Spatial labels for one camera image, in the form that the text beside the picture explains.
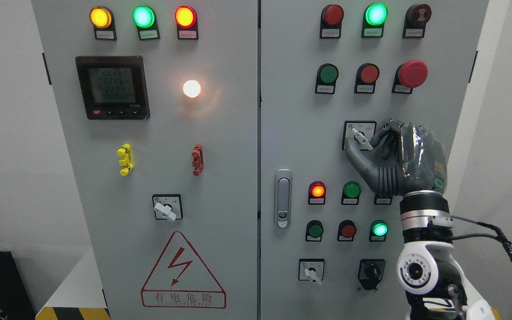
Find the left gray cabinet door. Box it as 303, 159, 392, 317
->
32, 0, 258, 320

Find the black rotary selector switch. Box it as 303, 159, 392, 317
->
357, 259, 386, 290

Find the red terminal clip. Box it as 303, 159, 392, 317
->
191, 144, 204, 176

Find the red push button lower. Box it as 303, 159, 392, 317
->
337, 220, 357, 242

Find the right gray cabinet door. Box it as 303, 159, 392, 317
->
260, 0, 489, 320

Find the red push button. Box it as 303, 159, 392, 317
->
354, 63, 380, 94
337, 220, 357, 242

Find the silver door latch handle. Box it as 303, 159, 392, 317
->
274, 168, 292, 228

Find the green push button lower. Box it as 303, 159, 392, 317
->
305, 220, 324, 242

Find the lit green indicator lower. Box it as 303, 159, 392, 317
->
368, 220, 388, 242

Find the green indicator light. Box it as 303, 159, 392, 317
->
341, 181, 361, 205
132, 5, 160, 40
361, 2, 388, 38

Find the gray rotary switch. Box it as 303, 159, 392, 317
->
152, 194, 183, 221
341, 121, 376, 151
298, 259, 325, 286

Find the red emergency stop button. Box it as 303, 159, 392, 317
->
392, 60, 428, 94

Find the red electric hazard sticker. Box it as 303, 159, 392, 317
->
141, 231, 226, 308

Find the yellow indicator light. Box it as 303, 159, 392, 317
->
89, 6, 116, 41

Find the gray cabinet door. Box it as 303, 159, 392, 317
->
32, 0, 258, 320
260, 0, 489, 320

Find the green push button upper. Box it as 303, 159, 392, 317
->
315, 63, 339, 95

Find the yellow terminal clip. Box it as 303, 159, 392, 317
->
116, 143, 134, 176

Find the top right red indicator light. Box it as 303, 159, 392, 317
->
320, 4, 344, 39

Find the top left green indicator light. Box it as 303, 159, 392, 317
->
132, 5, 160, 40

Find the white glowing lamp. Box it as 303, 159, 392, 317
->
182, 80, 202, 99

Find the top left red indicator light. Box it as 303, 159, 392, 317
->
174, 5, 199, 40

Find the middle green indicator light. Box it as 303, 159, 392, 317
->
341, 181, 361, 205

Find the dark red buzzer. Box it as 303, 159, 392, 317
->
402, 4, 432, 38

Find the digital power meter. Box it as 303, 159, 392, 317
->
75, 56, 150, 120

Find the top right green indicator light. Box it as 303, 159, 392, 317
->
361, 2, 388, 38

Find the gray robotic hand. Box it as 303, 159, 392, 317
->
345, 119, 448, 196

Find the lit red indicator light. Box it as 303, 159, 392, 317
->
308, 181, 326, 205

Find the red push button upper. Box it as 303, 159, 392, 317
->
354, 63, 380, 94

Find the green push button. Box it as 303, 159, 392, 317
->
305, 220, 324, 242
315, 63, 339, 95

